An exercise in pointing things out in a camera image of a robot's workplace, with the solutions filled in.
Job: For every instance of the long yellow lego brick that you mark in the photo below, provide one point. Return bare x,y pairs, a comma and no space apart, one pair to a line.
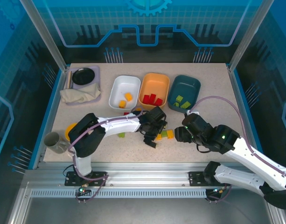
138,109
159,137

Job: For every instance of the square green lego brick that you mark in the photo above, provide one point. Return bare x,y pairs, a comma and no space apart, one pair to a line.
175,104
121,135
165,134
179,99

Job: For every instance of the long green lego brick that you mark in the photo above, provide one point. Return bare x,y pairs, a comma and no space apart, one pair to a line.
185,104

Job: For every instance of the grey mug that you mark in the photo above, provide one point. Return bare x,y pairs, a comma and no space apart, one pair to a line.
54,142

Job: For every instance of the aluminium frame post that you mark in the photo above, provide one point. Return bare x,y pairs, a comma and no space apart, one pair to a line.
250,35
47,35

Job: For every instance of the white plastic container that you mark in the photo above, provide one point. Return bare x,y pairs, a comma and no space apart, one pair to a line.
120,89

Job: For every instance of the lilac tray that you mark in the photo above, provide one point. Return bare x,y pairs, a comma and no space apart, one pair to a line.
97,72

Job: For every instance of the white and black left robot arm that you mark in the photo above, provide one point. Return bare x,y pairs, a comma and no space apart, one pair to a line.
124,126

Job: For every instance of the orange plastic container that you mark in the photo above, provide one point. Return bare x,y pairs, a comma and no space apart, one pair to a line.
154,86

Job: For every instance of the aluminium mounting rail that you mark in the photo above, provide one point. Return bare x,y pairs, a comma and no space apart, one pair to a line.
145,177

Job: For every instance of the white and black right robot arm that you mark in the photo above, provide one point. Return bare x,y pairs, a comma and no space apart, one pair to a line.
238,179

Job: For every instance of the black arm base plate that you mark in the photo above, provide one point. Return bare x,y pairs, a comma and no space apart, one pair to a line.
196,178
98,178

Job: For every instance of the teal plastic container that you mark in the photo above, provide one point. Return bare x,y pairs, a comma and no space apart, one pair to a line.
187,88

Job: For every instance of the black plate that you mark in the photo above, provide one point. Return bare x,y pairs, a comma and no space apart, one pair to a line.
83,75

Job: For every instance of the wooden chopstick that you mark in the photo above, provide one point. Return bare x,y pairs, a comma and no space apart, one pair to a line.
71,80
68,80

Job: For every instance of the beige cloth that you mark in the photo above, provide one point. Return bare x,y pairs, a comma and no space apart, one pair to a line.
79,94

